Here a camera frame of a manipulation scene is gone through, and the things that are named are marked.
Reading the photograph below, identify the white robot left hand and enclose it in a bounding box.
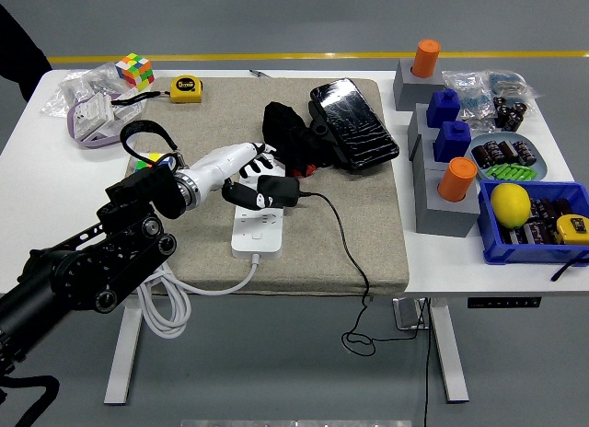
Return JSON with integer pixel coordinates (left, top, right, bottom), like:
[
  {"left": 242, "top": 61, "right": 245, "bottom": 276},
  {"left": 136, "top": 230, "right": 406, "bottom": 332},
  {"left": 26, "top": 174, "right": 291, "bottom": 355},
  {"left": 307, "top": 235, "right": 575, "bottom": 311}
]
[{"left": 189, "top": 140, "right": 283, "bottom": 213}]

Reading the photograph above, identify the black power adapter with cord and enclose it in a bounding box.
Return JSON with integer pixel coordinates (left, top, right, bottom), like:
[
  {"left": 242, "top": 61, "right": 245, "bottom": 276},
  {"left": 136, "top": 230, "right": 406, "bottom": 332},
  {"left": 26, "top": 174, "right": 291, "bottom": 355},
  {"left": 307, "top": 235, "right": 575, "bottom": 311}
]
[{"left": 256, "top": 175, "right": 427, "bottom": 357}]

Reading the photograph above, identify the grey-brown fabric mat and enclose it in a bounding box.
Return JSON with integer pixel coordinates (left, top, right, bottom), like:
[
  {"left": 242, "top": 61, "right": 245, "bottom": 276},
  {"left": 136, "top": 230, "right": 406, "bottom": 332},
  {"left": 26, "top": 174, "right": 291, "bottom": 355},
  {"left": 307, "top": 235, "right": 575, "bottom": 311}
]
[{"left": 124, "top": 76, "right": 410, "bottom": 297}]

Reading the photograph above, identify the Rubik's cube with yellow face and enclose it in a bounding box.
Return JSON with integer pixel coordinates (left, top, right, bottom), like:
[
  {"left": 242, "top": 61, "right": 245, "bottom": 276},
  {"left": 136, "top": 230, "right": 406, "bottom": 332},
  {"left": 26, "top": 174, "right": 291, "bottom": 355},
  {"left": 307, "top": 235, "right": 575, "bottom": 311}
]
[{"left": 133, "top": 151, "right": 177, "bottom": 173}]

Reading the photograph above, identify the black crumpled cloth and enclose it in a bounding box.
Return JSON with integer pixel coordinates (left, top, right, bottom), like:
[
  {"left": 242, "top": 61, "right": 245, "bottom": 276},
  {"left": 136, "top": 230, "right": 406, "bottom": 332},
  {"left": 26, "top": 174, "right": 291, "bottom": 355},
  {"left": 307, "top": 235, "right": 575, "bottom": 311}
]
[{"left": 261, "top": 100, "right": 341, "bottom": 176}]

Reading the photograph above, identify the small red object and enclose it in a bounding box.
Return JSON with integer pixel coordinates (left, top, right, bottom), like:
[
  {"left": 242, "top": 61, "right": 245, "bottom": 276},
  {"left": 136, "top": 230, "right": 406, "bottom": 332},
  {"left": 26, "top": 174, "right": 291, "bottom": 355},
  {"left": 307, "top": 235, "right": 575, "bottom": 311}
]
[{"left": 288, "top": 162, "right": 318, "bottom": 179}]

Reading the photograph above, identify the black phone holder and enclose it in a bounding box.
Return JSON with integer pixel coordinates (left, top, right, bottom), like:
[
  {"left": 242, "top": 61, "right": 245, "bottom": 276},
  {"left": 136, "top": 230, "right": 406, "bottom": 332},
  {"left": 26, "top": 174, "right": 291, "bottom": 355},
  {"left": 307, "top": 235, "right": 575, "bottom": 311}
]
[{"left": 306, "top": 100, "right": 344, "bottom": 168}]

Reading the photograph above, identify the lilac plastic tray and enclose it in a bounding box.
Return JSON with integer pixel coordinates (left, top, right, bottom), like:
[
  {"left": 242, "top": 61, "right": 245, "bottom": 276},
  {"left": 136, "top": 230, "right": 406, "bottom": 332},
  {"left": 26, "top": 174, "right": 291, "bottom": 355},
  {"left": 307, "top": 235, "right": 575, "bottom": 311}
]
[{"left": 67, "top": 93, "right": 148, "bottom": 151}]

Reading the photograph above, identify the Rubik's cube with white face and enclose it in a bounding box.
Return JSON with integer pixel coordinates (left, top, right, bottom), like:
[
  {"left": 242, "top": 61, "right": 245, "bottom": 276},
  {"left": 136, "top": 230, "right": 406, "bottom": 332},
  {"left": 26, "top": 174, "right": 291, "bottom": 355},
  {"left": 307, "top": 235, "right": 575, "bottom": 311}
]
[{"left": 114, "top": 52, "right": 156, "bottom": 90}]

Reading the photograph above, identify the clear bag of white parts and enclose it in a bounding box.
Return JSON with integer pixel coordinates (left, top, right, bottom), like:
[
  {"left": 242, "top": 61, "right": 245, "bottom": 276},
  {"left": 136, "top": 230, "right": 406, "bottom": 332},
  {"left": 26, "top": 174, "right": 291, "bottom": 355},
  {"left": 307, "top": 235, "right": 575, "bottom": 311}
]
[{"left": 40, "top": 62, "right": 125, "bottom": 118}]

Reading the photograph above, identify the grey block with square hole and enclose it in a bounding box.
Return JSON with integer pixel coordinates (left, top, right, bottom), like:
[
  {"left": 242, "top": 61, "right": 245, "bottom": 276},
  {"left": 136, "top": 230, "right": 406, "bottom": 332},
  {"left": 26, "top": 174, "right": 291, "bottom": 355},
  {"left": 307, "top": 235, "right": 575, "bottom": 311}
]
[
  {"left": 407, "top": 102, "right": 438, "bottom": 145},
  {"left": 409, "top": 133, "right": 443, "bottom": 170}
]

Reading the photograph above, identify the grey block with round hole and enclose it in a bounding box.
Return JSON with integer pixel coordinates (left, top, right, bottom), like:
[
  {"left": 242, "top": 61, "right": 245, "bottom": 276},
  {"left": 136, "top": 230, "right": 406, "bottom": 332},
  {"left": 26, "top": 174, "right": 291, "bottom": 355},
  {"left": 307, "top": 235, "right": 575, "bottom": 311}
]
[{"left": 393, "top": 58, "right": 446, "bottom": 111}]

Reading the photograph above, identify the white table leg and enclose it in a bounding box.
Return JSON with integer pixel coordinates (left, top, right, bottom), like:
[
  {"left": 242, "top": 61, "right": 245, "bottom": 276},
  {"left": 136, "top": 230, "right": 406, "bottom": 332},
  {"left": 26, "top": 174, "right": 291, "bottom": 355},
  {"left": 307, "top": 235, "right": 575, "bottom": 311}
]
[
  {"left": 430, "top": 302, "right": 470, "bottom": 404},
  {"left": 103, "top": 302, "right": 144, "bottom": 406}
]

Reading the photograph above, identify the large grey block round hole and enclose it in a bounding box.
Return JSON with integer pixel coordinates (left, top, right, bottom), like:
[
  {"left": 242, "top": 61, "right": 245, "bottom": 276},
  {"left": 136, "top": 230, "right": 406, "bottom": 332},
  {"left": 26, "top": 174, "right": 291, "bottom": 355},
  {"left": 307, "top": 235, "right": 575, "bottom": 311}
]
[{"left": 412, "top": 162, "right": 480, "bottom": 238}]

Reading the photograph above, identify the blue square peg block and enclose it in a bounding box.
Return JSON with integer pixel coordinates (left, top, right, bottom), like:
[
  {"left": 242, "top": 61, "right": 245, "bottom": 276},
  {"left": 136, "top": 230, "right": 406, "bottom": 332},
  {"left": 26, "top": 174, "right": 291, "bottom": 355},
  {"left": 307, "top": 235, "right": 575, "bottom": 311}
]
[
  {"left": 425, "top": 88, "right": 462, "bottom": 129},
  {"left": 433, "top": 121, "right": 473, "bottom": 165}
]

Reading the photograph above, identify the orange cylinder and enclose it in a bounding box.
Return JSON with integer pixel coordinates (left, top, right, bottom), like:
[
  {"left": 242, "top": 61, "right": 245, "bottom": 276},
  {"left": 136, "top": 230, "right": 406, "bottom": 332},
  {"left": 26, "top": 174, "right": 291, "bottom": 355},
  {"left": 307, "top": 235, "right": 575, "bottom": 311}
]
[
  {"left": 410, "top": 39, "right": 442, "bottom": 78},
  {"left": 436, "top": 156, "right": 479, "bottom": 202}
]

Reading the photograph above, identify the silver box under table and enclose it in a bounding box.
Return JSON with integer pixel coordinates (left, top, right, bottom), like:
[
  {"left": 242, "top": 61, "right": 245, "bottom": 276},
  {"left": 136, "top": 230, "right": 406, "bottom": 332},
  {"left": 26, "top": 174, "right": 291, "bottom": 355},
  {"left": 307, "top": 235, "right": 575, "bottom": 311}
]
[{"left": 393, "top": 297, "right": 432, "bottom": 330}]

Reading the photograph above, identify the clear bag of small parts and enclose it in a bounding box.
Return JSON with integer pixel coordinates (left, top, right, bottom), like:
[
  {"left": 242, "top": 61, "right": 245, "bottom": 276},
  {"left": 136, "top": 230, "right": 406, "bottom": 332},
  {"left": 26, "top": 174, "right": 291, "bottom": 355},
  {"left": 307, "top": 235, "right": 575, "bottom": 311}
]
[{"left": 442, "top": 69, "right": 501, "bottom": 122}]

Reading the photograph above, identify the black capacitor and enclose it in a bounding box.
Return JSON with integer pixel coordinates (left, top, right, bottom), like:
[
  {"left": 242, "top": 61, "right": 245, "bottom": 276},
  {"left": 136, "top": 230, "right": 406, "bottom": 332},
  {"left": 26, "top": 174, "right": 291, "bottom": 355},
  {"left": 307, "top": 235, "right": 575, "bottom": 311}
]
[
  {"left": 482, "top": 140, "right": 506, "bottom": 165},
  {"left": 472, "top": 144, "right": 496, "bottom": 168},
  {"left": 513, "top": 140, "right": 538, "bottom": 167},
  {"left": 499, "top": 140, "right": 521, "bottom": 165}
]

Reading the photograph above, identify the row of green batteries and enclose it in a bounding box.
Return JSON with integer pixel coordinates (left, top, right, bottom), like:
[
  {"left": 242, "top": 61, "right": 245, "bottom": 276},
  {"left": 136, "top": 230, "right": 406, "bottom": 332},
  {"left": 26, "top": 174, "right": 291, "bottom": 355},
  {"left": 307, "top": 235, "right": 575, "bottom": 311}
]
[{"left": 485, "top": 163, "right": 537, "bottom": 181}]

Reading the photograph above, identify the yellow lemon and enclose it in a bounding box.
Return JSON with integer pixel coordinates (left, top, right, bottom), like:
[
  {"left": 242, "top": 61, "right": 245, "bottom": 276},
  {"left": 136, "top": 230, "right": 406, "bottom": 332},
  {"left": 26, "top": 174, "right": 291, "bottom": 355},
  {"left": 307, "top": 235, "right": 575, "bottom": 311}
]
[{"left": 490, "top": 183, "right": 533, "bottom": 229}]

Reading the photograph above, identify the pile of black capacitors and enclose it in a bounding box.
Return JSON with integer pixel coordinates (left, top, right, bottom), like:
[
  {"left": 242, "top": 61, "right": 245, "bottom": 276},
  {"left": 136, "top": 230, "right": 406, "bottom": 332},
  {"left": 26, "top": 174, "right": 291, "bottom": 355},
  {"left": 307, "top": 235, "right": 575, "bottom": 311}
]
[{"left": 492, "top": 95, "right": 529, "bottom": 133}]

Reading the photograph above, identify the clear bag of blue parts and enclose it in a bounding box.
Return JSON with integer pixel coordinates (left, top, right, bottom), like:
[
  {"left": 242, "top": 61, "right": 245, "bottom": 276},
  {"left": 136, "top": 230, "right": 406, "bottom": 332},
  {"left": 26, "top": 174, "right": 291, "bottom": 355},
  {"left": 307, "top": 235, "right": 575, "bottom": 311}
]
[{"left": 485, "top": 70, "right": 544, "bottom": 101}]

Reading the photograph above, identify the blue plastic bin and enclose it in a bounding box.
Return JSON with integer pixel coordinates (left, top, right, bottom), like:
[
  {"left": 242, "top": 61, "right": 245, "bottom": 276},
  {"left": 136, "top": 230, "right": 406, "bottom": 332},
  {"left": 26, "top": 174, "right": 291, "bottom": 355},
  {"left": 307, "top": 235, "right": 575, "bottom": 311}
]
[{"left": 477, "top": 179, "right": 589, "bottom": 266}]

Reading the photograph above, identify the black table control panel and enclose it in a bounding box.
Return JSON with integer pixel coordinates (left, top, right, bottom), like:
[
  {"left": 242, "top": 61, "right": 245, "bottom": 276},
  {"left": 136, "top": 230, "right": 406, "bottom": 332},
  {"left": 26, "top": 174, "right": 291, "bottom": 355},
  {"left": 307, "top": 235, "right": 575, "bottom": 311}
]
[{"left": 468, "top": 296, "right": 543, "bottom": 309}]

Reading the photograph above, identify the light blue oval plate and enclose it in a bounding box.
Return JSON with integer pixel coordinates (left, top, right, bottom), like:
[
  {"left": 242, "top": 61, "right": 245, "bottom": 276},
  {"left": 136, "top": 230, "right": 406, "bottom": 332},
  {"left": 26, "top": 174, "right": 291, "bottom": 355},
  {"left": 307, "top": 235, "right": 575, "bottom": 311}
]
[{"left": 464, "top": 132, "right": 549, "bottom": 182}]

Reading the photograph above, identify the capacitors heap in bin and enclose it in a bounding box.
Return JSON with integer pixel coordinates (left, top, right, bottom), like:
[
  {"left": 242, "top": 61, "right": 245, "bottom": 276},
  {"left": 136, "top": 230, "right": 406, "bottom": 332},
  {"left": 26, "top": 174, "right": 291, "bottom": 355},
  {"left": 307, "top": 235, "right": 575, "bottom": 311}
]
[{"left": 501, "top": 196, "right": 576, "bottom": 245}]

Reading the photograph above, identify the yellow tape measure with label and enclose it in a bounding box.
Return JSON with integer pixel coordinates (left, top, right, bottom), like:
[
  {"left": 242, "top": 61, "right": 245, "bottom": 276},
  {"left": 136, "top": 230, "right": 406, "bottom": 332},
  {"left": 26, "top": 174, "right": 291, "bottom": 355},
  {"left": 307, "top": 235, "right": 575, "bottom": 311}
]
[{"left": 554, "top": 213, "right": 589, "bottom": 247}]

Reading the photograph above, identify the white power strip with cable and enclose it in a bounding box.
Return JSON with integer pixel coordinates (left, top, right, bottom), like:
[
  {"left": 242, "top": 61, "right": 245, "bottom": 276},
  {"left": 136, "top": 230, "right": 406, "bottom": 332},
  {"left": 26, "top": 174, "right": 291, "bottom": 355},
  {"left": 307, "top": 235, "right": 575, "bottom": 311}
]
[{"left": 135, "top": 156, "right": 286, "bottom": 340}]

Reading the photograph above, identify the yellow tape measure black strap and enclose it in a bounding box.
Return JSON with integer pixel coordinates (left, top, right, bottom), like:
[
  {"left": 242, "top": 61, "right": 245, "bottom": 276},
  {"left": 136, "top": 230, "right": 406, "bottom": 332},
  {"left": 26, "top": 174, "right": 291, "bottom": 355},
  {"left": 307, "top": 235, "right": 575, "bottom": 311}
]
[{"left": 110, "top": 75, "right": 204, "bottom": 106}]

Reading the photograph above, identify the white wall socket plate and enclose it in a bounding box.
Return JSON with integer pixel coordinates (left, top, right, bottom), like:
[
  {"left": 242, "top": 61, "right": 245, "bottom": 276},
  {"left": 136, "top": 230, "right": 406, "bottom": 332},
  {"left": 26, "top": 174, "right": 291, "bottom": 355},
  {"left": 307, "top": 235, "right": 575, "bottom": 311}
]
[
  {"left": 73, "top": 93, "right": 116, "bottom": 141},
  {"left": 94, "top": 102, "right": 144, "bottom": 138}
]

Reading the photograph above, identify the thin black hanging cable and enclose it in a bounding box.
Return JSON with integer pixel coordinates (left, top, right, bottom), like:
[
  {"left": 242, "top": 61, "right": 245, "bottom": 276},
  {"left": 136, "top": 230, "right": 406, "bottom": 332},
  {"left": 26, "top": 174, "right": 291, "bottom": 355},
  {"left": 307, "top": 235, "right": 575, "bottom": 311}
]
[{"left": 421, "top": 297, "right": 436, "bottom": 427}]

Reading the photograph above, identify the black wrist strap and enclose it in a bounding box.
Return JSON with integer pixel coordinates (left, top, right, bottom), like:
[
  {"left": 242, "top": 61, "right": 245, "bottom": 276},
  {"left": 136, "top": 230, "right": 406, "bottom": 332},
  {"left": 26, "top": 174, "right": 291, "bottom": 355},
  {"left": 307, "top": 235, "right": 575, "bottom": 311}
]
[{"left": 550, "top": 255, "right": 589, "bottom": 283}]

